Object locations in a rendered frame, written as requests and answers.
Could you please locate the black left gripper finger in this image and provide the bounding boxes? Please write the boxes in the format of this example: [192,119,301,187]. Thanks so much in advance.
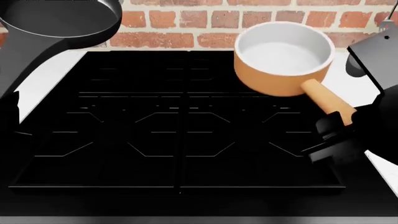
[0,90,22,138]

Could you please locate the hanging black kitchen utensil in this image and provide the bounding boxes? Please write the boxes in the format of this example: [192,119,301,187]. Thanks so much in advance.
[377,4,398,32]

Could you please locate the orange saucepan with white interior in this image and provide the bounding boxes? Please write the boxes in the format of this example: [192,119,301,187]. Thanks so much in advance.
[233,21,358,127]

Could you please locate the black frying pan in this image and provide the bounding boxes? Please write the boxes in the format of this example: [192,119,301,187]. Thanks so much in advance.
[0,0,124,100]

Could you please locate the black stove range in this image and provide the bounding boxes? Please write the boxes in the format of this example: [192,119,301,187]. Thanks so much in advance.
[0,50,398,224]

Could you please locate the black cast iron stove grate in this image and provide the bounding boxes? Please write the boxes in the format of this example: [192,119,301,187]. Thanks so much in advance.
[179,50,346,190]
[7,50,187,190]

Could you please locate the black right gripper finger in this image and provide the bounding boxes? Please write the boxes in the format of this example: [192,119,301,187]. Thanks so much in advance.
[325,110,359,128]
[315,118,340,142]

